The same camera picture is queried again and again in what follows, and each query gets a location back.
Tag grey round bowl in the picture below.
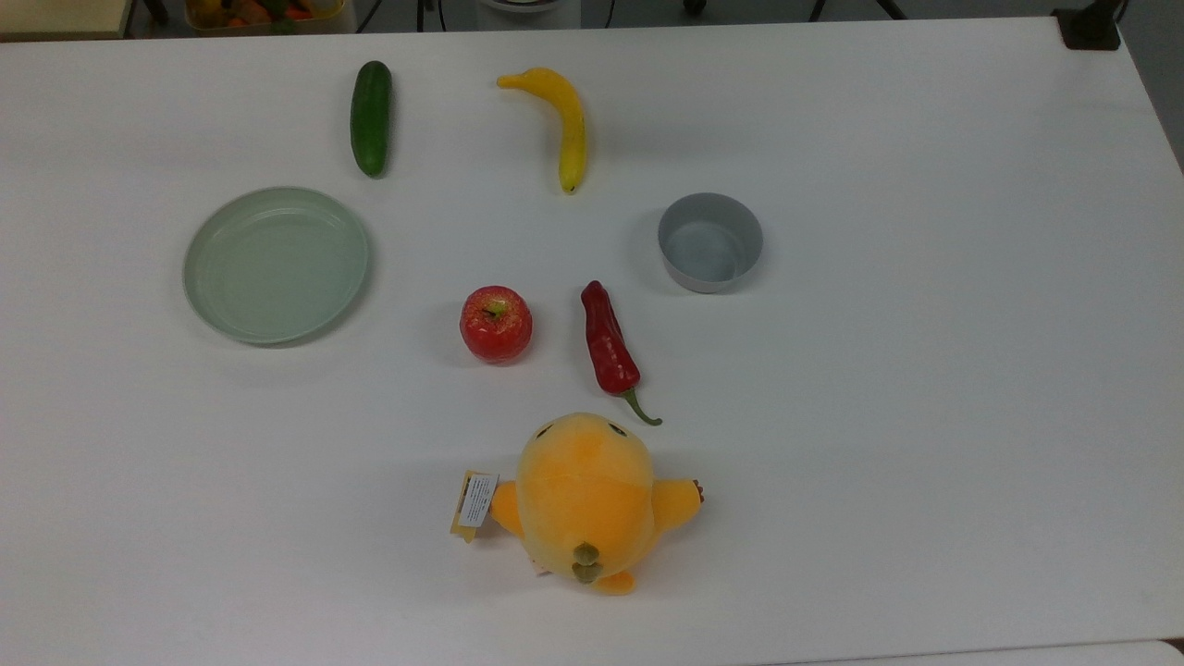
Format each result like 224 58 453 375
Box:
658 191 765 295

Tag red chili pepper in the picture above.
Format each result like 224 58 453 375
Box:
580 280 664 427

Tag white paper hang tag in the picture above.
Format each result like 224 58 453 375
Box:
450 470 500 544

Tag pale green round plate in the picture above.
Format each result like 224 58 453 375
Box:
182 186 372 347

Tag orange plush toy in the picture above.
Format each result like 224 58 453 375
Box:
488 412 706 597

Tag green cucumber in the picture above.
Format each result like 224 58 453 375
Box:
350 60 393 179

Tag red apple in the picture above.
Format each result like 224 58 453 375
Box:
460 285 535 364

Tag yellow banana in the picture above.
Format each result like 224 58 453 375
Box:
497 67 589 195

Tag clear box of toy fruit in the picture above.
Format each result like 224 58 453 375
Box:
183 0 358 37

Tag beige board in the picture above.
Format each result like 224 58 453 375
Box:
0 0 139 41

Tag black tripod legs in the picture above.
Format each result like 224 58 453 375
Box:
808 0 910 22

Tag black table clamp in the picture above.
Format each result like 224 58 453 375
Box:
1053 0 1129 52

